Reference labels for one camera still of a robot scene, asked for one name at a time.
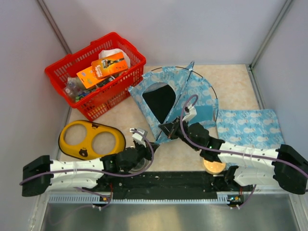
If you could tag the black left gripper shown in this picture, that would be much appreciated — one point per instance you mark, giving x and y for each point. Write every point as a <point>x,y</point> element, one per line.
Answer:
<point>147,150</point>

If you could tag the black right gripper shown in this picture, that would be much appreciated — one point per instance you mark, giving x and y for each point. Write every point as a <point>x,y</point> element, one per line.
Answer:
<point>168,128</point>

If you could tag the stainless steel pet bowl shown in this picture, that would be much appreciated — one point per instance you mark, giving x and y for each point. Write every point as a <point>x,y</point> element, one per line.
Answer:
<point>140,166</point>

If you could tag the blue patterned pet tent fabric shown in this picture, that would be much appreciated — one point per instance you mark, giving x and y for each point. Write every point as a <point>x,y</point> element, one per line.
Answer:
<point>148,95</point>

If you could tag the yellow double pet bowl holder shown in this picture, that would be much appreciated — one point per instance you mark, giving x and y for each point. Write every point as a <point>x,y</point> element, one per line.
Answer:
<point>77,139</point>

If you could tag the blue patterned tent mat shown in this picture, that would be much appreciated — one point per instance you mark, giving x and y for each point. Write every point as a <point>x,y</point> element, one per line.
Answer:
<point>251,128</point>

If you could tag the thin black tent pole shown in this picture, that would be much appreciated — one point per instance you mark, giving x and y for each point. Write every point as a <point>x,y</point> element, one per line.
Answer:
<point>177,78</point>

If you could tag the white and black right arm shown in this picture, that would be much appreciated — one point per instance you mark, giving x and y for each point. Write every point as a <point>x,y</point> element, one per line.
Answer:
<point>280,167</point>

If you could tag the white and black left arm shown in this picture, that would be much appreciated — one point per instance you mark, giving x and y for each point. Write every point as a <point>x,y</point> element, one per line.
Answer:
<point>44,174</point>

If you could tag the orange round lid jar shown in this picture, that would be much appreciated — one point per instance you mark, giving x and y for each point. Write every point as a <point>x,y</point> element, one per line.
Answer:
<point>214,167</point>

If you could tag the red plastic shopping basket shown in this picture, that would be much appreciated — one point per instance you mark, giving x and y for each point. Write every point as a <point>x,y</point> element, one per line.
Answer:
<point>103,99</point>

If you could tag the black instant noodle cup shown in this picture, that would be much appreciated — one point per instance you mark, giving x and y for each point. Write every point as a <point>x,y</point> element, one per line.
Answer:
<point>107,80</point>

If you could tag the blue green scouring pad pack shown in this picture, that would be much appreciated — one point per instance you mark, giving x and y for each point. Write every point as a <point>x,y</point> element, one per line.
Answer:
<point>80,96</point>

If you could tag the orange Gillette razor box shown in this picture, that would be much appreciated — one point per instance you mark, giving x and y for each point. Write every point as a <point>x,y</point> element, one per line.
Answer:
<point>110,65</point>

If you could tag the orange Scrub Daddy sponge pack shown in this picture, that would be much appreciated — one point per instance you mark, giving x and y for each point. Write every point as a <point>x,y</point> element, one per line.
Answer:
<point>88,78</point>

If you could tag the clear plastic bottle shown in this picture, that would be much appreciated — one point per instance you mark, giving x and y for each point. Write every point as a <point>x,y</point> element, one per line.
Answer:
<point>72,89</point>

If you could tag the white plastic bag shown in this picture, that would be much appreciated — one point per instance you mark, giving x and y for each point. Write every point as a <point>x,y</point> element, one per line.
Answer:
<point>106,53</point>

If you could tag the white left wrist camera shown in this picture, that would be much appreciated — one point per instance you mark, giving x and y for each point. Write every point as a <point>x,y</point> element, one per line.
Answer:
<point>139,135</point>

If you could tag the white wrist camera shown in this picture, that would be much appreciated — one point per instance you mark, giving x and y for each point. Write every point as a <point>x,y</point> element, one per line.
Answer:
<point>190,113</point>
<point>139,135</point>

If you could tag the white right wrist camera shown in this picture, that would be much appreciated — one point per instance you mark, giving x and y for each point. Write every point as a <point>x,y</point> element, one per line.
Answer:
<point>190,113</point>

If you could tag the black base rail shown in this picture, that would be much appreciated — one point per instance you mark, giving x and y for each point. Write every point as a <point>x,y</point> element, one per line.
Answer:
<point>163,185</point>

